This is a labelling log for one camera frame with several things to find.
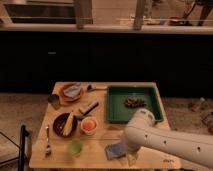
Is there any blue sponge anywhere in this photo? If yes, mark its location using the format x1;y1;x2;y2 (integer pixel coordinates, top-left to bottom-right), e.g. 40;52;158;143
105;143;126;160

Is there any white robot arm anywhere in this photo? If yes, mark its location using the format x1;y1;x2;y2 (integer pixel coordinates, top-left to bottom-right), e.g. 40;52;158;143
121;108;213;169

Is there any black head white spoon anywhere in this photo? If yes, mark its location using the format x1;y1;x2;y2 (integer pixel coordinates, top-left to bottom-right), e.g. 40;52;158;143
87;84;107;91

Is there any green plastic tray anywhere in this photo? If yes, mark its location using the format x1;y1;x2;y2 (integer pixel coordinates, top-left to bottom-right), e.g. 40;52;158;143
106;86;163;124

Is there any brown food scraps pile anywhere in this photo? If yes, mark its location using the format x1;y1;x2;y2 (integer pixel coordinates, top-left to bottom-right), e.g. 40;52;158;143
124;98;146;108

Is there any crumpled white blue cloth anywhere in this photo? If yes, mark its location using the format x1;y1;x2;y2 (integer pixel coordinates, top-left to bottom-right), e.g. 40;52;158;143
63;83;81;98

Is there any cup with orange content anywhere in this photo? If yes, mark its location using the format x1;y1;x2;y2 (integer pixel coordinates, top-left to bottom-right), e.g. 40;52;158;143
80;117;98;135

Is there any small metal cup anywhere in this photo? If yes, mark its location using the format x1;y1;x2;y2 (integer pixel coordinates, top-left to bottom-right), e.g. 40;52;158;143
48;94;61;110

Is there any yellow corn cob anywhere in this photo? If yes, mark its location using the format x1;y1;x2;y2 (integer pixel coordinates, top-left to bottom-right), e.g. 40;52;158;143
63;113;74;136

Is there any dark brown bowl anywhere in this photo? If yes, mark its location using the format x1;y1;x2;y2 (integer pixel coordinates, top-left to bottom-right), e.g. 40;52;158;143
53;113;78;138

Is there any green translucent cup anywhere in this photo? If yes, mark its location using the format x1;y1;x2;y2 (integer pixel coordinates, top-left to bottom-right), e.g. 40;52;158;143
68;139;83;157

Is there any dark long cabinet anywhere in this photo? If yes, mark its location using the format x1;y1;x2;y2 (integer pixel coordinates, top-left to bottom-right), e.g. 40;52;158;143
0;31;213;98

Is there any metal fork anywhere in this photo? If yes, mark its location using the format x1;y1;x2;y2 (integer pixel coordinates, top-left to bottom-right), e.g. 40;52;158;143
45;125;51;157

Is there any black handled knife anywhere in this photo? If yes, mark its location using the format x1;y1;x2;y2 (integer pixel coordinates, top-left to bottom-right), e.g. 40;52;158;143
79;100;99;116

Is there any black chair frame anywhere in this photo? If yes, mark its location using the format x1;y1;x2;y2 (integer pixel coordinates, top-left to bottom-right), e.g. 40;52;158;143
0;125;30;171

